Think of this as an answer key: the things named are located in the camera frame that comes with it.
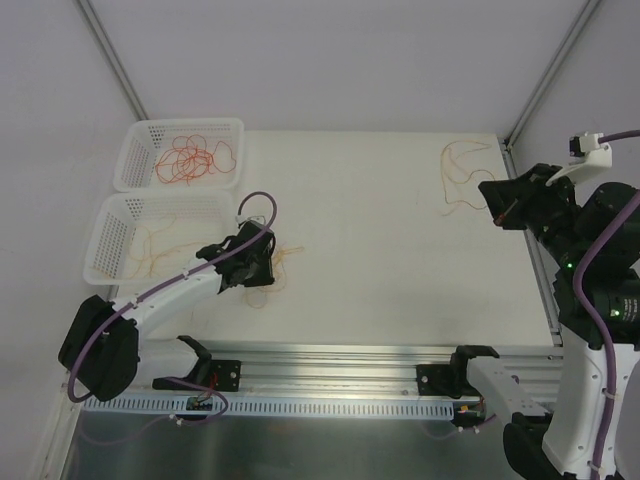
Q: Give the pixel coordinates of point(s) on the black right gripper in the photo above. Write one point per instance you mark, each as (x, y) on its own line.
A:
(520, 201)

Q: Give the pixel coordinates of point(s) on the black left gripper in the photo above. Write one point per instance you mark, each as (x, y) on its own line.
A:
(258, 265)

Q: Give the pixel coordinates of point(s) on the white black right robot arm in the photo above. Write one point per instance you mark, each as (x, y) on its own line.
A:
(595, 246)

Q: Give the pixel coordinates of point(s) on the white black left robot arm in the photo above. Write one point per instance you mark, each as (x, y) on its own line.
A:
(107, 349)

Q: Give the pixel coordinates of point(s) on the near white perforated basket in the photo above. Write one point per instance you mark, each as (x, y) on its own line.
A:
(149, 235)

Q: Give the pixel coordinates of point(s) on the white perforated basket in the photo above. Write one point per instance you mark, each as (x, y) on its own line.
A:
(181, 153)
(149, 235)

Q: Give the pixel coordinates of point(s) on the far white perforated basket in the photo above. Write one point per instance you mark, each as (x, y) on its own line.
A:
(181, 153)

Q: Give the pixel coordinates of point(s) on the right side aluminium rail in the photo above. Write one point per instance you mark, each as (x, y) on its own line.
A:
(536, 257)

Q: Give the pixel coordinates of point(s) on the aluminium rail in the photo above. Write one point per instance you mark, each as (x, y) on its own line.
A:
(357, 371)
(536, 257)

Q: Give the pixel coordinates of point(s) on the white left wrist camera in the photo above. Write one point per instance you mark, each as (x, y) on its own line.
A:
(256, 219)

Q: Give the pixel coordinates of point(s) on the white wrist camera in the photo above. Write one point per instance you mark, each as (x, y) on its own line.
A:
(592, 156)
(256, 219)

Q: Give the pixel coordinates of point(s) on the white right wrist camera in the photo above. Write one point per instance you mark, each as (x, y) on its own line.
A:
(592, 156)

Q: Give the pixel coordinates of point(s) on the aluminium front rail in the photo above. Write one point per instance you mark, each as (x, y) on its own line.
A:
(357, 371)

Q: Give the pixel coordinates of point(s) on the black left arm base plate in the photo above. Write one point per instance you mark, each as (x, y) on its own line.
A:
(216, 374)

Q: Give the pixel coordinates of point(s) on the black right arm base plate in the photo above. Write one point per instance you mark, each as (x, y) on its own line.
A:
(443, 380)

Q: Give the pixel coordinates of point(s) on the right aluminium frame post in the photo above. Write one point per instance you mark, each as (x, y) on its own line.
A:
(552, 70)

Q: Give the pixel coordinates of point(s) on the aluminium frame post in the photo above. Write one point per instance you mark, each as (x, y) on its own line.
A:
(111, 57)
(552, 70)

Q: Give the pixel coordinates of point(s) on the left aluminium frame post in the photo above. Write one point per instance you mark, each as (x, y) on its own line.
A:
(111, 57)

